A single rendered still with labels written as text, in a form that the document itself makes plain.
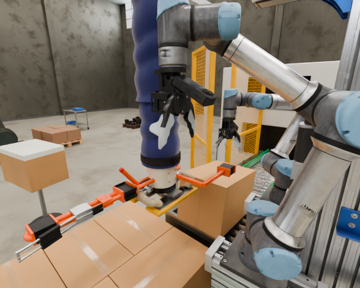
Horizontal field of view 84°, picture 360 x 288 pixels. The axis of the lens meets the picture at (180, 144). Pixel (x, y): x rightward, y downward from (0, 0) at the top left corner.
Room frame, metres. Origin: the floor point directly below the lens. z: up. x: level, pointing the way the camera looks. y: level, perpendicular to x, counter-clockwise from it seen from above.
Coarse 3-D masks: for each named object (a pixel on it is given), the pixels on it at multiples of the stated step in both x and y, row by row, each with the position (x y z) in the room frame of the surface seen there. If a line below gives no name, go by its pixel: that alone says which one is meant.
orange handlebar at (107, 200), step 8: (176, 176) 1.04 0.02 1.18; (184, 176) 1.02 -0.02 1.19; (216, 176) 1.02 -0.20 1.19; (144, 184) 0.93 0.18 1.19; (200, 184) 0.94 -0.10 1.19; (208, 184) 0.96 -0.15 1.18; (112, 192) 0.85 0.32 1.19; (96, 200) 0.78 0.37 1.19; (104, 200) 0.77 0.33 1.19; (112, 200) 0.79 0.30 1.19; (104, 208) 0.76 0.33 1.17; (64, 216) 0.67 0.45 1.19; (72, 216) 0.67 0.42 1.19; (32, 240) 0.56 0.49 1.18
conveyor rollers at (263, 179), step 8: (256, 168) 2.68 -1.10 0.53; (256, 176) 2.41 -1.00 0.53; (264, 176) 2.37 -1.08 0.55; (272, 176) 2.37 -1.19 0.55; (256, 184) 2.15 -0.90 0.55; (264, 184) 2.17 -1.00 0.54; (256, 192) 1.97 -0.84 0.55; (240, 224) 1.44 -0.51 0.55; (232, 232) 1.36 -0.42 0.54; (232, 240) 1.27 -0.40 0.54
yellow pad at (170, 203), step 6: (180, 186) 1.07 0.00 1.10; (192, 186) 1.13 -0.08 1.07; (186, 192) 1.05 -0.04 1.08; (192, 192) 1.06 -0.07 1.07; (162, 198) 0.98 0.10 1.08; (168, 198) 0.98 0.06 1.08; (174, 198) 0.98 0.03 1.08; (180, 198) 0.99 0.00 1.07; (168, 204) 0.93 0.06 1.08; (174, 204) 0.94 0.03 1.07; (150, 210) 0.89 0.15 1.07; (156, 210) 0.88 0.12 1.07; (162, 210) 0.88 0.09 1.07; (168, 210) 0.90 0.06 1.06
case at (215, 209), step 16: (208, 176) 1.43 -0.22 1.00; (224, 176) 1.45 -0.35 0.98; (240, 176) 1.48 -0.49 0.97; (208, 192) 1.30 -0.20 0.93; (224, 192) 1.23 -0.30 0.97; (240, 192) 1.42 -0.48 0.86; (192, 208) 1.36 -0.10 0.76; (208, 208) 1.28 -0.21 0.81; (224, 208) 1.21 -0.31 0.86; (240, 208) 1.45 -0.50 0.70; (192, 224) 1.34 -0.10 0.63; (208, 224) 1.26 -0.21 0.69; (224, 224) 1.23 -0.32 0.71
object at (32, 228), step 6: (48, 216) 0.65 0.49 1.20; (36, 222) 0.61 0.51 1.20; (42, 222) 0.61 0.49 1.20; (48, 222) 0.61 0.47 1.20; (54, 222) 0.61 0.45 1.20; (30, 228) 0.59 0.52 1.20; (36, 228) 0.58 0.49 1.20; (42, 228) 0.58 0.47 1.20; (48, 228) 0.59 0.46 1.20; (30, 234) 0.56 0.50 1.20; (36, 234) 0.56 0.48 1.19
